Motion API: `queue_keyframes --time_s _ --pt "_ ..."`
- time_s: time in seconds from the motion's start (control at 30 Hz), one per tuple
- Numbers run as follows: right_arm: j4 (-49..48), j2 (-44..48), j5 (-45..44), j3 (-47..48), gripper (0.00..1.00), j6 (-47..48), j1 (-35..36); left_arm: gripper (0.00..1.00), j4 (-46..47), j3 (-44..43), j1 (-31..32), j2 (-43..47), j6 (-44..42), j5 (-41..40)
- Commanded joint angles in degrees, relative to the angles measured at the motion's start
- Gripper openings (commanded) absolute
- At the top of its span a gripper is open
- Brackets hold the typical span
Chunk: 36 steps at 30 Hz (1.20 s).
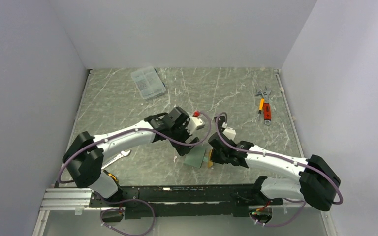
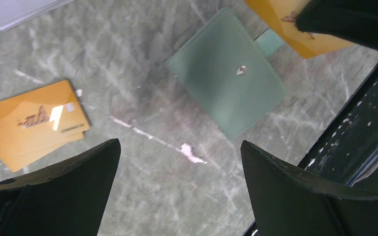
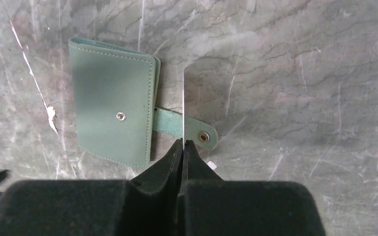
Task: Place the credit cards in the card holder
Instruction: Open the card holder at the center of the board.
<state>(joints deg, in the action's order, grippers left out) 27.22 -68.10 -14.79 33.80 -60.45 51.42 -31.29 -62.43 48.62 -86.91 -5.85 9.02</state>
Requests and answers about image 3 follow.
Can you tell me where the green card holder wallet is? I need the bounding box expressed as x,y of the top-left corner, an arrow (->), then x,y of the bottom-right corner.
68,37 -> 219,168

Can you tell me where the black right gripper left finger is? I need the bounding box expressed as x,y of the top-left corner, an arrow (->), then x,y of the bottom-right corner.
0,140 -> 183,236

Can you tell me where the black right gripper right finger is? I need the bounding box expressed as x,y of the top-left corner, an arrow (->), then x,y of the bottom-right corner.
180,140 -> 326,236

